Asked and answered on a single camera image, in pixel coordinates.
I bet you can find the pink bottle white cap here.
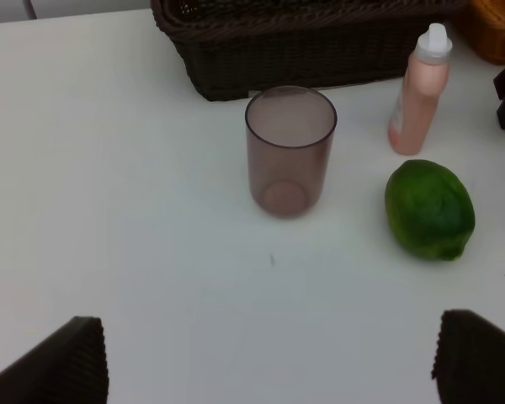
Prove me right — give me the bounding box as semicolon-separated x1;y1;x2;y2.
388;23;452;156

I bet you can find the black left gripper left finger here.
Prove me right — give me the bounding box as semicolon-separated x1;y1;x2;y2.
0;316;109;404

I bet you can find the green lime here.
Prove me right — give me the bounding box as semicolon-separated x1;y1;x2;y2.
384;159;476;261

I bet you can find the light brown wicker basket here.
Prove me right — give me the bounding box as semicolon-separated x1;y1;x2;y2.
456;0;505;65

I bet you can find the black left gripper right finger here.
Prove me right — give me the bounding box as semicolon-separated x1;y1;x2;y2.
431;310;505;404

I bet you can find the dark brown wicker basket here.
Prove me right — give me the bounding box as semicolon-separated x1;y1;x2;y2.
151;0;465;101

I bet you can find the translucent purple plastic cup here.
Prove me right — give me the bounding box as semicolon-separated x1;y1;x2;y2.
245;86;338;218

